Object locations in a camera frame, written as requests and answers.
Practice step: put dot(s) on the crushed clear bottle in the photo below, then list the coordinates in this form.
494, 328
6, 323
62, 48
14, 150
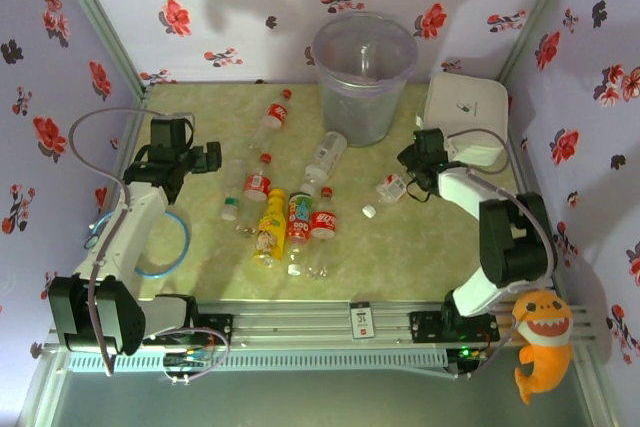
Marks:
392, 188

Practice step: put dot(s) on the clear bottle green cap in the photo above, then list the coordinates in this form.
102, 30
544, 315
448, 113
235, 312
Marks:
234, 179

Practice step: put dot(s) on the cola bottle red label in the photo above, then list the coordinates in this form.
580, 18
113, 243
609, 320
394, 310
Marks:
276, 114
256, 186
324, 224

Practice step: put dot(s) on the clear bottle white label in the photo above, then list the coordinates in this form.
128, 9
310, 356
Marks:
327, 149

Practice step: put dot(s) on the yellow plastic bottle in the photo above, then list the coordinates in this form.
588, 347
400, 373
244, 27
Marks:
270, 232

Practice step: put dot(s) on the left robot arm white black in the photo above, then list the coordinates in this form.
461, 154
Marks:
130, 227

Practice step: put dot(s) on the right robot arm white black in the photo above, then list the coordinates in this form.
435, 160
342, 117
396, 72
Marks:
500, 227

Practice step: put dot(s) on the transparent plastic bin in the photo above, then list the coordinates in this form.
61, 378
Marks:
350, 112

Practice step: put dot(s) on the loose white bottle cap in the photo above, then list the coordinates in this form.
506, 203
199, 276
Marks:
369, 211

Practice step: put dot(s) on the white zip case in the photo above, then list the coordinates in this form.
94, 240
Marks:
470, 102

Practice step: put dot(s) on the circuit board green light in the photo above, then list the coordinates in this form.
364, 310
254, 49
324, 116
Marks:
467, 353

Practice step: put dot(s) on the small circuit board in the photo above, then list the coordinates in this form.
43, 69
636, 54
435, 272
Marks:
187, 360

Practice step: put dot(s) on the orange plush shark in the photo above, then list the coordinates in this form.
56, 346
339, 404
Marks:
542, 347

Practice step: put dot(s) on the aluminium side rail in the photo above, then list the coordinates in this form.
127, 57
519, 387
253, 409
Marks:
519, 167
135, 122

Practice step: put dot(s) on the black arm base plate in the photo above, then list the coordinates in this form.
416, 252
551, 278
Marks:
430, 327
215, 329

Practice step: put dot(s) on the aluminium corner post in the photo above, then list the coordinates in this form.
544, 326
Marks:
540, 14
102, 22

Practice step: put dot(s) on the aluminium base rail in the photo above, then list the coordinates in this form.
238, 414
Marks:
290, 327

